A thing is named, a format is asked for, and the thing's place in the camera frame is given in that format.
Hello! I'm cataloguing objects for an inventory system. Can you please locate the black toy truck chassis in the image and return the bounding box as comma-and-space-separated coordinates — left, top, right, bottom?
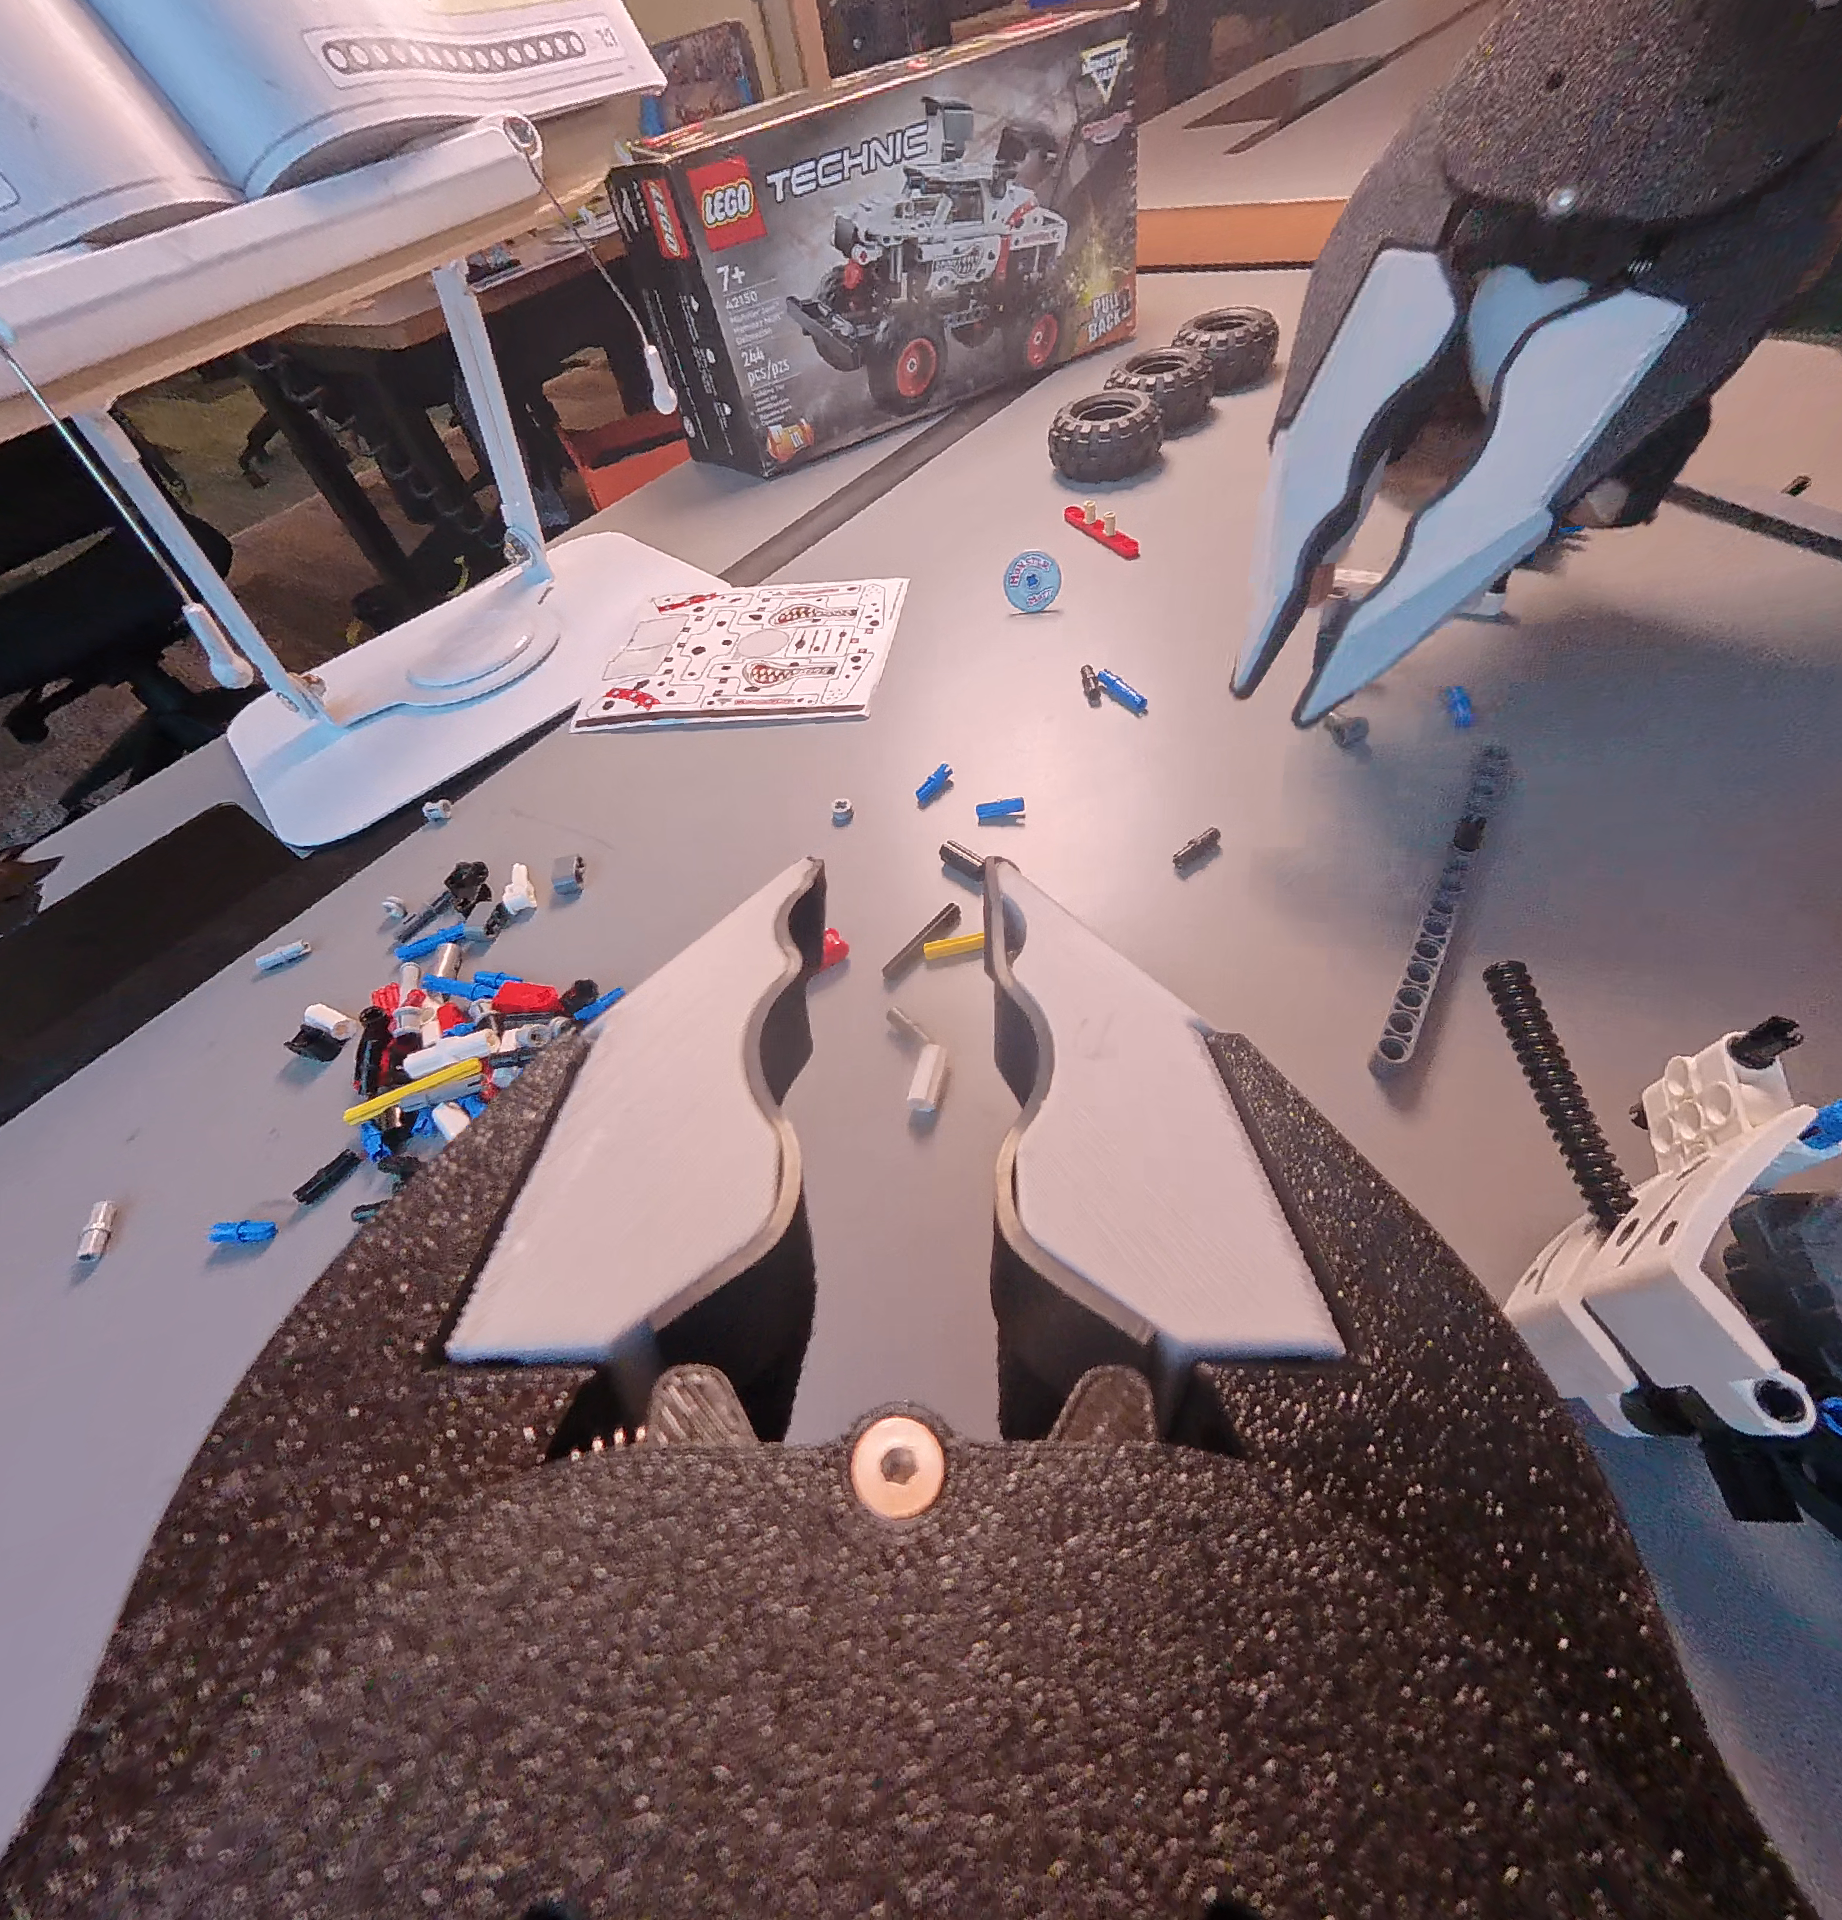
1482, 960, 1842, 1524

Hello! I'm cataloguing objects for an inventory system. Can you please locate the toy truck set box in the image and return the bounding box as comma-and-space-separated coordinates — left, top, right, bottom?
606, 0, 1140, 483

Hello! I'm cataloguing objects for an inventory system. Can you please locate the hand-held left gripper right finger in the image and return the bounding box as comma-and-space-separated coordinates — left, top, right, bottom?
980, 857, 1344, 1443

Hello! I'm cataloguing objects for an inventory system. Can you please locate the long grey holed beam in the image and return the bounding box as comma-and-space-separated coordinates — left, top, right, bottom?
1368, 746, 1514, 1082

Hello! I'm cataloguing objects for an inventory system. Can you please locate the black office chair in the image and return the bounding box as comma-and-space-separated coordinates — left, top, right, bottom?
0, 435, 240, 753

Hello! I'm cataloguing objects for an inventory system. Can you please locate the white book stand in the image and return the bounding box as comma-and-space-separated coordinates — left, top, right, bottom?
0, 112, 734, 857

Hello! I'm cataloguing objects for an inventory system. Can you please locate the black rubber tyre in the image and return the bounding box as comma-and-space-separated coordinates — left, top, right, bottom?
1048, 389, 1168, 484
1108, 345, 1220, 429
1173, 305, 1282, 394

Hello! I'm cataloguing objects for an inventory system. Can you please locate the sticker sheet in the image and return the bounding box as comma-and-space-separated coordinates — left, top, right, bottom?
571, 576, 910, 735

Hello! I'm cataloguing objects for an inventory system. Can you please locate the grey table with wooden edge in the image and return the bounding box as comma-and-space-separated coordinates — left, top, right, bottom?
1135, 0, 1478, 274

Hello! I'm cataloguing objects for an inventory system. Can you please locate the grey desk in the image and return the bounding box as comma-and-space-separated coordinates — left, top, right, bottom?
0, 261, 1842, 1862

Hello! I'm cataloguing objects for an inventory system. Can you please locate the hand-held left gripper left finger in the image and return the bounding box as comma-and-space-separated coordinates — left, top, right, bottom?
443, 857, 833, 1445

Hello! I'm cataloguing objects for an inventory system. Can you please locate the open instruction booklet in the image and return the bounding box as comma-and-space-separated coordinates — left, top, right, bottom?
0, 0, 669, 257

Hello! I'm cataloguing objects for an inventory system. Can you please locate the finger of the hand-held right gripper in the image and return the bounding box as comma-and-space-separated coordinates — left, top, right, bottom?
1228, 245, 1478, 702
1290, 269, 1691, 732

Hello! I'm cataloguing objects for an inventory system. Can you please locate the pile of assorted small bricks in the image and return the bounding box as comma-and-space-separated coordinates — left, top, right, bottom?
252, 857, 629, 1224

